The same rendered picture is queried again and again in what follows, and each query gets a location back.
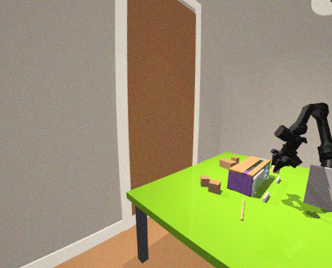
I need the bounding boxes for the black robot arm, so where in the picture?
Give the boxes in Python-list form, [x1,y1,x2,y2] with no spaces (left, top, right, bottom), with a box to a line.
[275,103,332,169]

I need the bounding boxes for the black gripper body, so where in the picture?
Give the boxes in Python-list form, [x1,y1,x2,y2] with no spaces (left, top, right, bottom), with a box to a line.
[271,143,297,168]

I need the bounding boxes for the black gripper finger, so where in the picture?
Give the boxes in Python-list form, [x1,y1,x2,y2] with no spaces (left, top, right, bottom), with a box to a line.
[273,159,290,172]
[270,155,279,169]

